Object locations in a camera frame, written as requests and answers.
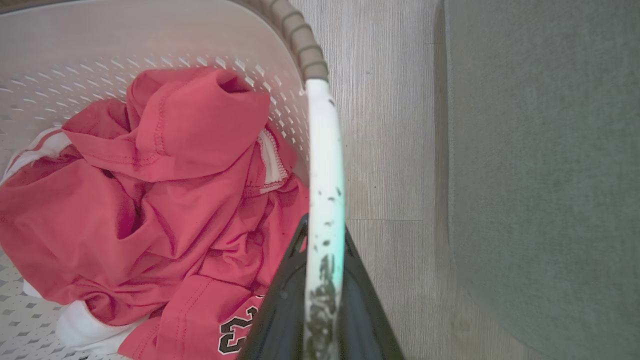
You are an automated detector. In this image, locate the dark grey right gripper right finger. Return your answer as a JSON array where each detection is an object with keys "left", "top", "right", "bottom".
[{"left": 339, "top": 226, "right": 405, "bottom": 360}]

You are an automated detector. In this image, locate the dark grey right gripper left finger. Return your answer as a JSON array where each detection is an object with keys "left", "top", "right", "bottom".
[{"left": 237, "top": 213, "right": 310, "bottom": 360}]

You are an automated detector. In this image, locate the white perforated plastic laundry basket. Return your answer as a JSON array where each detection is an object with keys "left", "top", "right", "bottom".
[{"left": 0, "top": 0, "right": 347, "bottom": 360}]

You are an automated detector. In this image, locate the red jersey with white trim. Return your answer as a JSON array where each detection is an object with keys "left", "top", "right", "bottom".
[{"left": 0, "top": 66, "right": 311, "bottom": 360}]

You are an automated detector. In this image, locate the grey green rug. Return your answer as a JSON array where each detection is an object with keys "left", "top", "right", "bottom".
[{"left": 443, "top": 0, "right": 640, "bottom": 360}]

